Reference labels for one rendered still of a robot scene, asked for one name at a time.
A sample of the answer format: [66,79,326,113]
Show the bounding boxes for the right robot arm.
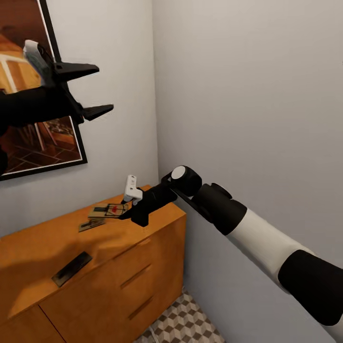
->
[119,166,343,343]

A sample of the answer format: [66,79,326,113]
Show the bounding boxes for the mousetrap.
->
[88,202,129,219]
[79,218,105,233]
[52,252,92,287]

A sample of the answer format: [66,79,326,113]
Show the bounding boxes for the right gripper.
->
[119,187,163,227]

